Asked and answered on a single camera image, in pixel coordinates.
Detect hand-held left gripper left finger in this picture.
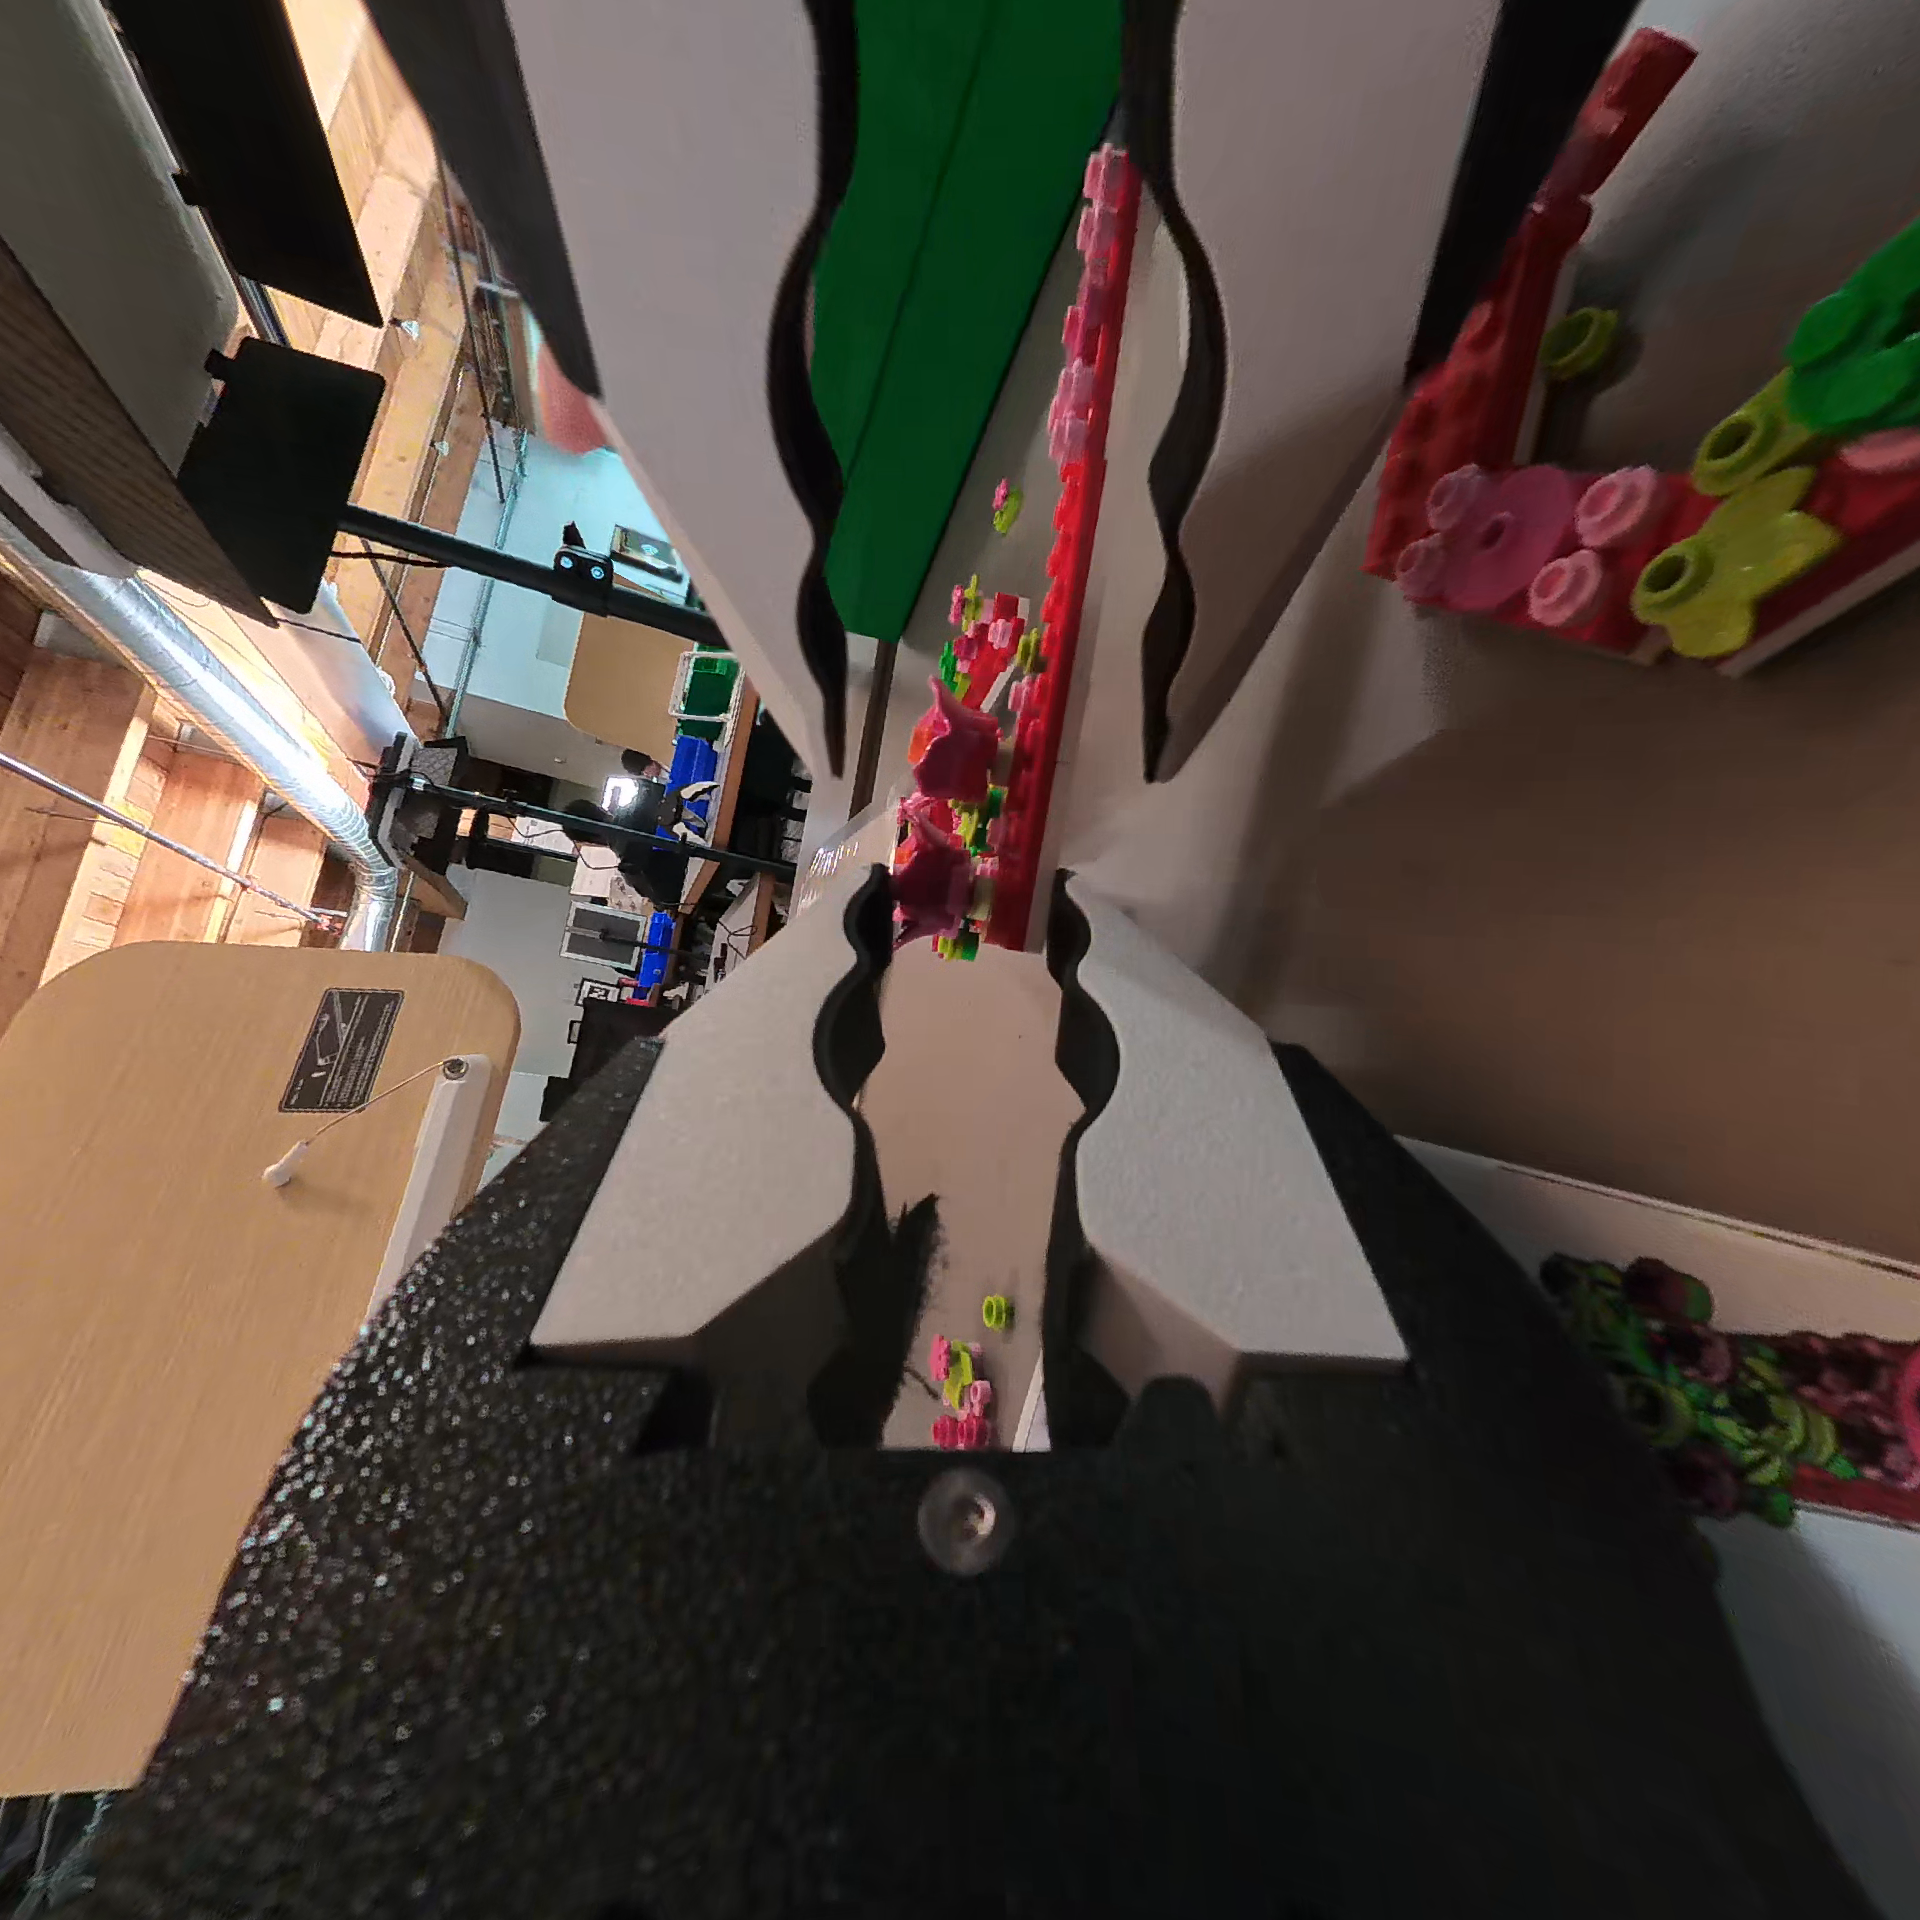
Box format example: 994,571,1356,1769
529,865,897,1442

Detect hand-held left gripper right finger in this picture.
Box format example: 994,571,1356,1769
1043,870,1416,1426

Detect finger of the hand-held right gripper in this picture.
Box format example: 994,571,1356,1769
503,0,856,785
1123,0,1505,785

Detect long red lego flower strip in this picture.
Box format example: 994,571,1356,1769
938,142,1145,953

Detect magenta lego rose orange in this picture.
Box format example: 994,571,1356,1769
907,675,1004,798

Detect pink lego flower cluster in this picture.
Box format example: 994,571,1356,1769
928,1332,999,1449

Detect lego instruction booklet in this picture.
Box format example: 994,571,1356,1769
1402,1131,1920,1772

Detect black flat panel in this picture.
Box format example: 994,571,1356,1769
106,0,385,329

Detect white board stand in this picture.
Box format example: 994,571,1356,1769
364,1053,496,1322

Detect stacked green plastic bins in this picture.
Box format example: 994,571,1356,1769
810,0,1127,639

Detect black rig pole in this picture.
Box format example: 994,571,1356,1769
336,507,722,639

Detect black square panel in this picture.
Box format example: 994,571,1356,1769
177,335,388,615

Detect brown slatted panel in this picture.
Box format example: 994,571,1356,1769
0,241,279,623

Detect light wood board with label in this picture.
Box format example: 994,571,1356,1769
0,941,521,1799

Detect thin metal rod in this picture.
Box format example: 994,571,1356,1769
0,750,324,917

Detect small red lego flower frame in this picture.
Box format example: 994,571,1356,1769
1363,27,1920,676

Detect black camera rig stand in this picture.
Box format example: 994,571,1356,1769
369,735,799,917

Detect silver ventilation duct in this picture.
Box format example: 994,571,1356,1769
0,510,408,953

